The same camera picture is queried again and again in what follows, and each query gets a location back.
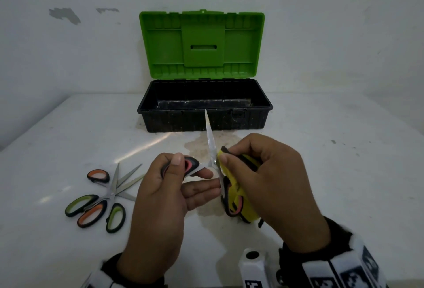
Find black and white left wristband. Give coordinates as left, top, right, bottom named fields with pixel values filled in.
left=81, top=253, right=166, bottom=288

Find red handled scissors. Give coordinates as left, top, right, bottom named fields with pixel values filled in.
left=161, top=109, right=247, bottom=219

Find person's right hand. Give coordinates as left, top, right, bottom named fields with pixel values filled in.
left=217, top=132, right=332, bottom=254

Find green handled scissors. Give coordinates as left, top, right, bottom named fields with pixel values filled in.
left=64, top=162, right=146, bottom=234

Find black toolbox with green lid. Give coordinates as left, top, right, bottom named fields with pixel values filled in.
left=137, top=9, right=274, bottom=133

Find yellow cloth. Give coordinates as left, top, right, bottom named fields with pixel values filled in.
left=217, top=147, right=264, bottom=224

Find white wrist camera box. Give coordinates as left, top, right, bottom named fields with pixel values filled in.
left=238, top=248, right=269, bottom=288

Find orange handled scissors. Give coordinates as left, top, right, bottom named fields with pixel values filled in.
left=77, top=164, right=143, bottom=229

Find black and white wristband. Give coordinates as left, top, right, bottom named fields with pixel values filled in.
left=81, top=253, right=166, bottom=288
left=278, top=216, right=389, bottom=288

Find black and white right wristband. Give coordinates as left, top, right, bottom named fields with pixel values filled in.
left=278, top=216, right=389, bottom=288

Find person's left hand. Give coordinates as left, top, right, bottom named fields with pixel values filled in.
left=117, top=152, right=222, bottom=285

